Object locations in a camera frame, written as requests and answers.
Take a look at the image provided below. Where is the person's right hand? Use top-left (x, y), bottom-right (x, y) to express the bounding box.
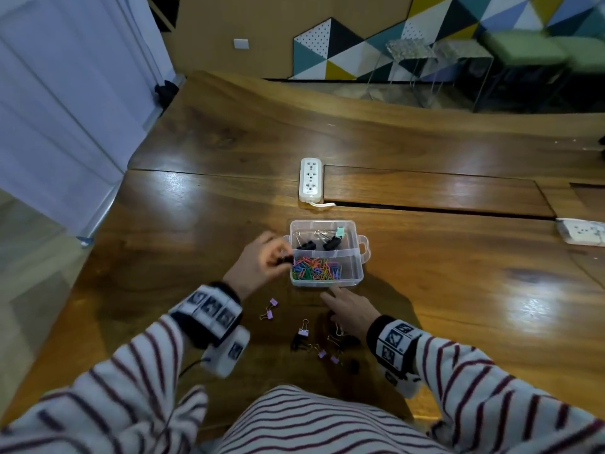
top-left (320, 285), bottom-right (382, 342)

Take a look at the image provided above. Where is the person's left hand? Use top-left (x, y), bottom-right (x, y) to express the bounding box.
top-left (222, 231), bottom-right (294, 301)

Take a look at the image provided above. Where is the person's right forearm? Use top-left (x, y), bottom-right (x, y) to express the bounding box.
top-left (416, 333), bottom-right (605, 454)

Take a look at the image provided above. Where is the person's left forearm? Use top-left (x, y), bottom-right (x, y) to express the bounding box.
top-left (0, 314), bottom-right (209, 454)

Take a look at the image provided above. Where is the pile of coloured paper clips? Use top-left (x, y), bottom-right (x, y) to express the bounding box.
top-left (291, 256), bottom-right (342, 282)

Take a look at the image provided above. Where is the clear plastic storage box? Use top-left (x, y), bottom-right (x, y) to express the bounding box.
top-left (284, 219), bottom-right (372, 288)

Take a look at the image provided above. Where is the white power strip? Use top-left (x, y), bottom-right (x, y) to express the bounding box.
top-left (298, 158), bottom-right (324, 205)
top-left (555, 217), bottom-right (605, 247)

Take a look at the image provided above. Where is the person's striped shirt torso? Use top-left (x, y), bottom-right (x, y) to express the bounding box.
top-left (201, 385), bottom-right (454, 454)

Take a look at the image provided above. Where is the black door stopper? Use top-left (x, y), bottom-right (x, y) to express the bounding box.
top-left (154, 80), bottom-right (180, 110)

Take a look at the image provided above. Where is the white sliding door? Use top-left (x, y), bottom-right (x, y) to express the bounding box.
top-left (0, 0), bottom-right (186, 239)

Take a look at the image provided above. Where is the green cushioned stool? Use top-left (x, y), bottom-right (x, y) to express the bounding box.
top-left (480, 30), bottom-right (570, 114)
top-left (550, 35), bottom-right (605, 114)

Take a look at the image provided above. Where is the right wrist camera with markers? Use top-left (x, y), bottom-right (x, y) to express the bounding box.
top-left (366, 315), bottom-right (424, 399)

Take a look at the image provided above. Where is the wrist camera with markers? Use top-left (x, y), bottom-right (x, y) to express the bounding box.
top-left (169, 282), bottom-right (251, 379)
top-left (366, 315), bottom-right (424, 399)

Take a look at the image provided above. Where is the left wrist camera with markers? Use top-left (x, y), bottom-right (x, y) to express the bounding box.
top-left (169, 282), bottom-right (251, 379)

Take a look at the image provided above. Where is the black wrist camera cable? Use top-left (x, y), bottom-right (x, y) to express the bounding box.
top-left (161, 357), bottom-right (211, 440)

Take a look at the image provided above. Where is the clear wire-leg chair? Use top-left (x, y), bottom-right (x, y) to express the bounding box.
top-left (428, 39), bottom-right (495, 112)
top-left (366, 38), bottom-right (438, 107)

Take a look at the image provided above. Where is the geometric coloured wall panel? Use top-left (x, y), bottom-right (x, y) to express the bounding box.
top-left (291, 0), bottom-right (605, 82)

